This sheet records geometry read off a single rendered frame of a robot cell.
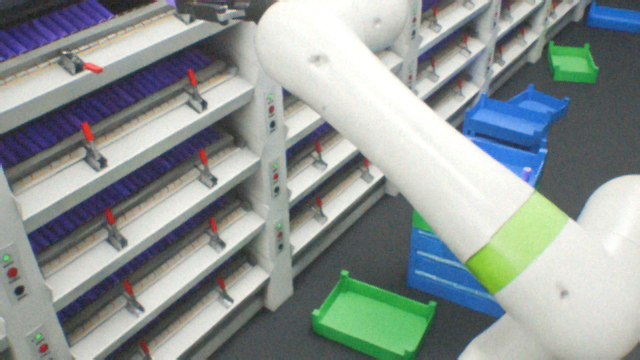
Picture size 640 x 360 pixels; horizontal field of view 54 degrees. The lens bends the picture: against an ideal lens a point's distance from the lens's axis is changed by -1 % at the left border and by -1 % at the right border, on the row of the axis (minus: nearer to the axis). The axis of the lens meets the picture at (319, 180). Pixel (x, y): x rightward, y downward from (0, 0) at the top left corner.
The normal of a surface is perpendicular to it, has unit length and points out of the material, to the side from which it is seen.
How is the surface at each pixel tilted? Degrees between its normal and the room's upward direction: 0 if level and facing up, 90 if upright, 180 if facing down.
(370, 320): 0
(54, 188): 20
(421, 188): 74
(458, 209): 61
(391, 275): 0
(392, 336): 0
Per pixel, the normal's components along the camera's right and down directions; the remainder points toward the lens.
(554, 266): -0.15, -0.18
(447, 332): -0.01, -0.81
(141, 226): 0.26, -0.65
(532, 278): -0.42, 0.11
